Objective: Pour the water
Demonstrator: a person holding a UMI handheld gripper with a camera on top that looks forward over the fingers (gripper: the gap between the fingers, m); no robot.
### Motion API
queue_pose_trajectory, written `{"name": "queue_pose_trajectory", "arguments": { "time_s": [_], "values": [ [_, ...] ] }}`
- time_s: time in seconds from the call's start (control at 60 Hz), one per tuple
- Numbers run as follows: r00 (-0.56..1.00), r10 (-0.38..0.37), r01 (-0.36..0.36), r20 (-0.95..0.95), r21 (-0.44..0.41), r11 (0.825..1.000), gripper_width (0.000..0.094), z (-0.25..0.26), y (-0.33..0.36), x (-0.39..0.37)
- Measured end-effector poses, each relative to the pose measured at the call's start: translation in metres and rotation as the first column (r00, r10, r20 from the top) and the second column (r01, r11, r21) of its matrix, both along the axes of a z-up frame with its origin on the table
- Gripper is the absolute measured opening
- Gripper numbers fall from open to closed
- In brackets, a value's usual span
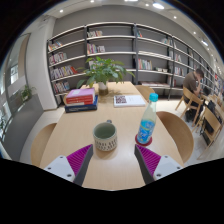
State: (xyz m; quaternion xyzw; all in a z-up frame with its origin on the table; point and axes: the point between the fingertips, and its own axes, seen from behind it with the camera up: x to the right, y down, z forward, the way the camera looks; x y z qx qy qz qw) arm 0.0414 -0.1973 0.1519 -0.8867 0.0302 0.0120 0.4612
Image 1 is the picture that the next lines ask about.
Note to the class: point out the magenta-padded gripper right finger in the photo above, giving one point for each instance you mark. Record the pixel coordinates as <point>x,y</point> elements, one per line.
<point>164,166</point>

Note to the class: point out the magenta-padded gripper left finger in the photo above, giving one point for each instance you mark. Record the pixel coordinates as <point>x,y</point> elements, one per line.
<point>61,166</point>

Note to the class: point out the clear bottle with teal cap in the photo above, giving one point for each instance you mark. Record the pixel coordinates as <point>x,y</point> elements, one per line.
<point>146,128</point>

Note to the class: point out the round-backed wooden chair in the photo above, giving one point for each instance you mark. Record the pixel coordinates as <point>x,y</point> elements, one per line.
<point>145,91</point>
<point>178,131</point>
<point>41,143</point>

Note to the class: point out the flat round red coaster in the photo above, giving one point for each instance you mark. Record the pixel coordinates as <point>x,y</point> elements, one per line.
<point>137,141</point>

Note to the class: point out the grey-green patterned mug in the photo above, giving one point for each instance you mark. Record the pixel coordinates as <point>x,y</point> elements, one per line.
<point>105,138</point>

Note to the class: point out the dark blue book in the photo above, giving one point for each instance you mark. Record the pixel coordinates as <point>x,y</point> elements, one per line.
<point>81,108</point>

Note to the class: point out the slatted wooden chair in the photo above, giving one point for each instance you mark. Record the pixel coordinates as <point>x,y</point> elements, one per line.
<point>188,98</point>
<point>211,121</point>

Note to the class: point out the red book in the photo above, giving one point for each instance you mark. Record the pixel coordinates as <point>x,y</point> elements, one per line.
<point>80,100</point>

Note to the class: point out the white open magazine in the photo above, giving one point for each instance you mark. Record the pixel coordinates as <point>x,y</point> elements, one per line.
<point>131,100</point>

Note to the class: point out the pink book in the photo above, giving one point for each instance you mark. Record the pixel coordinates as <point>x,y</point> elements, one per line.
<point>80,92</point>

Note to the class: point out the small potted plant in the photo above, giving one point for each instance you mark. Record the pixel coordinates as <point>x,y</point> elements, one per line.
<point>27,93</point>

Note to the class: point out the person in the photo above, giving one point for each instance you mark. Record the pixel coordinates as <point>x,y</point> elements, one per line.
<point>190,85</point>

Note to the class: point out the leafy green potted plant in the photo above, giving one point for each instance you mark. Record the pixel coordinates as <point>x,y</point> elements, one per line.
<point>103,71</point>

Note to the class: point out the ceiling spot lights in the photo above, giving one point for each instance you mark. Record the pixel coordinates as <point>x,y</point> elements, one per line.
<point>158,5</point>

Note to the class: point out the grey wall shelf unit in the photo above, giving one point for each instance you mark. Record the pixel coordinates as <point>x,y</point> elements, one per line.
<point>153,50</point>

